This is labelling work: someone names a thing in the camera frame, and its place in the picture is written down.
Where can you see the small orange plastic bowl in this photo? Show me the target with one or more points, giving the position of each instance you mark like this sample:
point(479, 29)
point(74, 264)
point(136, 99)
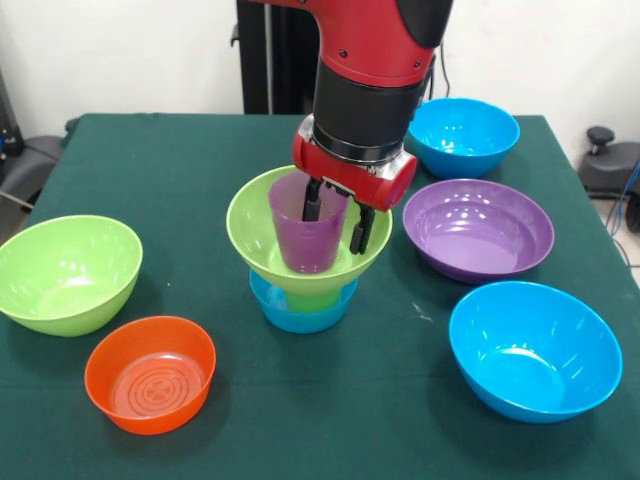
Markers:
point(150, 410)

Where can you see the purple plastic bowl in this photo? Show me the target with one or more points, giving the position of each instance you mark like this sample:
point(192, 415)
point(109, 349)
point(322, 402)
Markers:
point(475, 240)

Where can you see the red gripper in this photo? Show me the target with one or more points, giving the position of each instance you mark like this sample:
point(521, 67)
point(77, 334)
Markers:
point(350, 175)

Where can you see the small blue plastic bowl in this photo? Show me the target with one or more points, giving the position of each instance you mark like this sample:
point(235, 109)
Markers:
point(300, 322)

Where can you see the green plastic bowl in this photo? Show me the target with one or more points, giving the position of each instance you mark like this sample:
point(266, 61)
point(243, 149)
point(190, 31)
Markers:
point(250, 235)
point(65, 295)

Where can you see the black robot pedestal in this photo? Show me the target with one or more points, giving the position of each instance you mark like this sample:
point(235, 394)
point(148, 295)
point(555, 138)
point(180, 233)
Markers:
point(280, 65)

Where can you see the purple plastic cup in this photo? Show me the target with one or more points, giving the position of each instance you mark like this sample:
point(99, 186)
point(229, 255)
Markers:
point(305, 240)

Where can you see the green plastic cup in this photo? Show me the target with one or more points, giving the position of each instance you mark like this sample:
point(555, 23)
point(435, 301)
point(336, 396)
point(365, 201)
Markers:
point(310, 302)

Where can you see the dark green tablecloth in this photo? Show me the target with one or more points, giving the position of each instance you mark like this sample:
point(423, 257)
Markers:
point(350, 440)

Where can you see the black equipment casing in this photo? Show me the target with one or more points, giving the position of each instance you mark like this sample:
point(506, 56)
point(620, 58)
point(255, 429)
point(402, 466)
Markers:
point(7, 140)

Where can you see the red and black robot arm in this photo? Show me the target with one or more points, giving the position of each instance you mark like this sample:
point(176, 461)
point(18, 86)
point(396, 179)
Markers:
point(375, 65)

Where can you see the grey base with black knob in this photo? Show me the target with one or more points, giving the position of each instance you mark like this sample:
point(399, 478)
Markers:
point(615, 170)

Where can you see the grey wheeled base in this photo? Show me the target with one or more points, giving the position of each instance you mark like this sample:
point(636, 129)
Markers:
point(30, 170)

